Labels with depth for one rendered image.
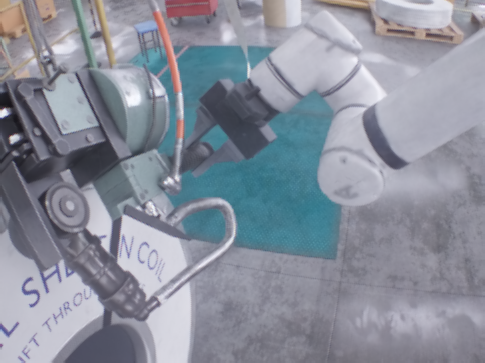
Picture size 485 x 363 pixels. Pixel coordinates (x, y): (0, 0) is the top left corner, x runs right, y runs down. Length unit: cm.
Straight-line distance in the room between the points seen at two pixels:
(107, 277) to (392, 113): 39
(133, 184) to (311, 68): 29
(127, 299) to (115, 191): 14
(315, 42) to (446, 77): 21
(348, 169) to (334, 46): 19
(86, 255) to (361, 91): 44
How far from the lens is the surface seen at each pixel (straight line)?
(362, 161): 43
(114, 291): 48
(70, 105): 45
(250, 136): 60
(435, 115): 42
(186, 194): 241
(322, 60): 55
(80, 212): 42
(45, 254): 40
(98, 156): 47
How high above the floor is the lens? 163
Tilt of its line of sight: 40 degrees down
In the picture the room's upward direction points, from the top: 6 degrees counter-clockwise
